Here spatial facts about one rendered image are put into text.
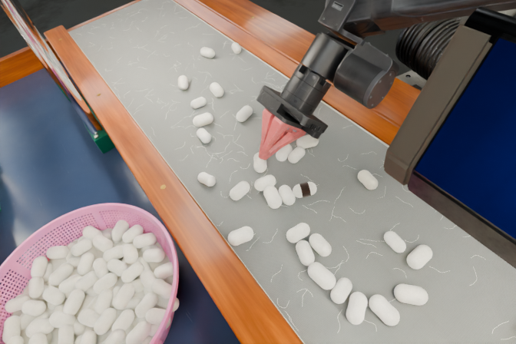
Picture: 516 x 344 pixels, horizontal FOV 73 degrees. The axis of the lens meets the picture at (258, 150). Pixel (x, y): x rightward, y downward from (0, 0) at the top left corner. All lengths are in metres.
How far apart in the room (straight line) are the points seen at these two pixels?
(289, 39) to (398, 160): 0.66
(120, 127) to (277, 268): 0.39
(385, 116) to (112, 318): 0.50
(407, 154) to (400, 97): 0.49
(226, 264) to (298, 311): 0.10
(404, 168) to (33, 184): 0.76
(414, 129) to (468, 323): 0.35
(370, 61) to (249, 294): 0.33
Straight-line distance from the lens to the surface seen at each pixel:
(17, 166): 0.92
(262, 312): 0.45
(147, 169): 0.61
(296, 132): 0.54
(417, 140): 0.17
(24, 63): 1.20
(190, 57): 0.87
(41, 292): 0.61
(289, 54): 0.76
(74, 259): 0.61
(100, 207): 0.59
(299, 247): 0.48
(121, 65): 0.92
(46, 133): 0.95
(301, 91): 0.51
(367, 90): 0.47
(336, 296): 0.46
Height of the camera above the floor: 1.19
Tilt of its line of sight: 48 degrees down
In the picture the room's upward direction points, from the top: 12 degrees counter-clockwise
